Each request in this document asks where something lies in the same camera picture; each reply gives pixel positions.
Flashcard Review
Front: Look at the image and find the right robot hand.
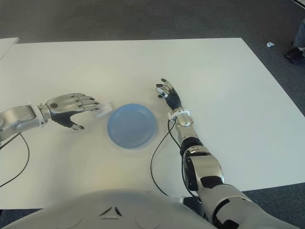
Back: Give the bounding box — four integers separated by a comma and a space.
155, 78, 184, 113

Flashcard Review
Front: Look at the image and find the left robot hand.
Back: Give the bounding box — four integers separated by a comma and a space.
45, 93, 101, 131

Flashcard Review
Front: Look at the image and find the white wall charger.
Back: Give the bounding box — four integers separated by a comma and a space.
95, 102, 114, 118

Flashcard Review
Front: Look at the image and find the blue plastic plate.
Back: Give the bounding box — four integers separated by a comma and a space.
106, 103, 158, 149

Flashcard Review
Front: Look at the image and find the white side table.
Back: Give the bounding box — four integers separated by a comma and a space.
0, 37, 19, 60

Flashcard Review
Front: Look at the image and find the grey robot torso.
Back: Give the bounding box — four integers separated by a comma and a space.
2, 188, 220, 229

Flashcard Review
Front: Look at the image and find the person's black shoe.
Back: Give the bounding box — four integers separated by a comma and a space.
285, 19, 305, 65

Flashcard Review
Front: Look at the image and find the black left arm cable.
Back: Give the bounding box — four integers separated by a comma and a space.
0, 132, 31, 188

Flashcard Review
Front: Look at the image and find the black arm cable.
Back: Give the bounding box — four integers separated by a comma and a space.
150, 118, 189, 198
0, 132, 31, 188

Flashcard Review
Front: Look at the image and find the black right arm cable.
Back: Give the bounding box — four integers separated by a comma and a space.
150, 118, 189, 198

